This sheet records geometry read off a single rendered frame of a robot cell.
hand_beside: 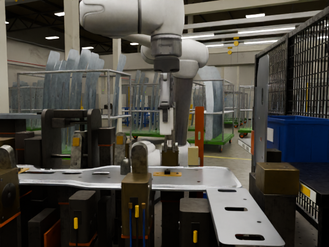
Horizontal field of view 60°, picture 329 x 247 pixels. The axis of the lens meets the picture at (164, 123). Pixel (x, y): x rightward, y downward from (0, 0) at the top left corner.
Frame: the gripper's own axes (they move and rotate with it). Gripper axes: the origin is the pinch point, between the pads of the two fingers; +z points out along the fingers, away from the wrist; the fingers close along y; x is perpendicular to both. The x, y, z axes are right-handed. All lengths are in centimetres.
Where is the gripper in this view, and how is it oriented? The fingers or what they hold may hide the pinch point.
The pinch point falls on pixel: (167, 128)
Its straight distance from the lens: 83.8
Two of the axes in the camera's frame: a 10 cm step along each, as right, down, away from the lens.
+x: 10.0, 0.0, -0.7
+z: 0.1, 10.0, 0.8
